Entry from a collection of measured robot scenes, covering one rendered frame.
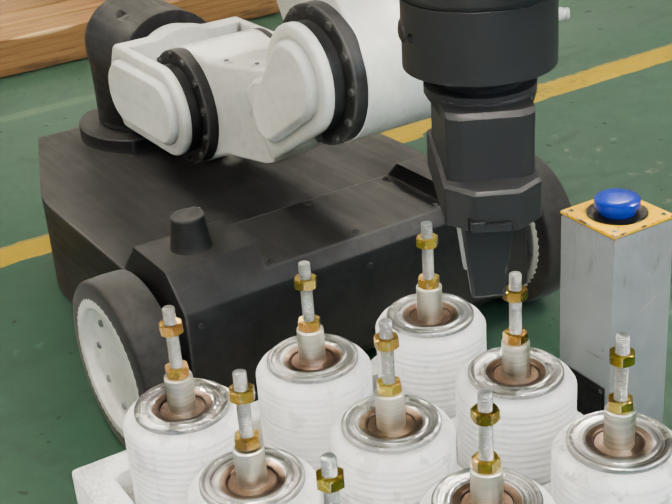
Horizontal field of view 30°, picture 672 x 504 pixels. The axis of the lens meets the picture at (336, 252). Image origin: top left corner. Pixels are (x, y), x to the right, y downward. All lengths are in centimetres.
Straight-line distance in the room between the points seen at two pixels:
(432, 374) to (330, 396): 11
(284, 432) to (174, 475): 11
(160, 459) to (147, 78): 69
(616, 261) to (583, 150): 102
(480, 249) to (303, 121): 51
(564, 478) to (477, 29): 37
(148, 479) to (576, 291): 42
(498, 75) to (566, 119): 156
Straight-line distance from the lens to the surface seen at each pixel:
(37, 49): 276
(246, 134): 144
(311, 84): 119
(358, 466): 92
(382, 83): 120
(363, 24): 120
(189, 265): 131
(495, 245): 74
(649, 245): 112
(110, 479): 106
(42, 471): 141
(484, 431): 83
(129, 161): 172
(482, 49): 68
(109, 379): 141
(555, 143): 213
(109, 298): 130
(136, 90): 159
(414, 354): 106
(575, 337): 117
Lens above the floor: 78
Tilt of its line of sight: 26 degrees down
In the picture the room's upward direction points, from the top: 4 degrees counter-clockwise
